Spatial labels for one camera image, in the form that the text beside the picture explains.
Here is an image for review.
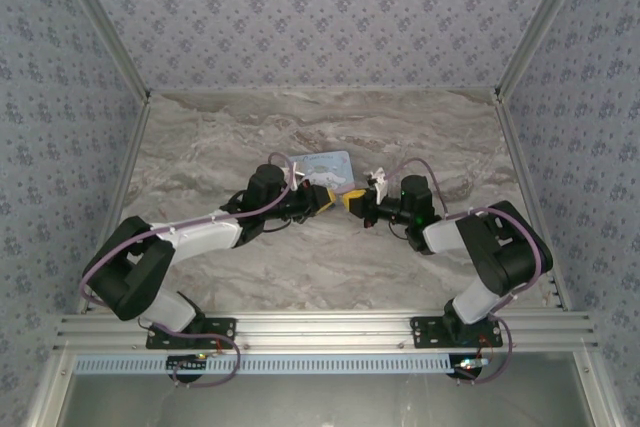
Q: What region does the aluminium corner post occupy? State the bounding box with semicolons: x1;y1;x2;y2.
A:
49;0;152;102
493;0;597;101

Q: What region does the aluminium table side rail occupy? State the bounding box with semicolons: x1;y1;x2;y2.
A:
75;96;152;316
493;94;574;312

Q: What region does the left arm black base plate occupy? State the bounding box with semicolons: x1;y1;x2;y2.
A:
145;317;237;351

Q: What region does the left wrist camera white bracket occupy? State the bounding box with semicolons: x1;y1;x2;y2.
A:
288;161;308;192

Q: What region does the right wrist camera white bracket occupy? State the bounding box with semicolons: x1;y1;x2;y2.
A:
364;168;390;200

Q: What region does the aluminium front rail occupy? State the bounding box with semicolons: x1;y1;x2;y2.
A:
53;310;599;352

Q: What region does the blue cartoon tin box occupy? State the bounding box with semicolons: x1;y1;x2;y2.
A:
288;149;358;198

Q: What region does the white slotted cable duct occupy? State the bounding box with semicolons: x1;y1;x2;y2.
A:
73;352;450;376

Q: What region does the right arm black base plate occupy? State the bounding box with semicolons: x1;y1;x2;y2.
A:
409;315;504;350

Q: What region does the grey metal lower panel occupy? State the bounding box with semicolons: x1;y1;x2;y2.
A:
62;371;599;427

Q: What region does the small black bracket plate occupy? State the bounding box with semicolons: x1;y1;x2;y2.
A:
451;354;487;382
166;354;209;382

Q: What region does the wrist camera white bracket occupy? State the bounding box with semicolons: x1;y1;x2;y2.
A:
364;168;390;200
288;161;308;192

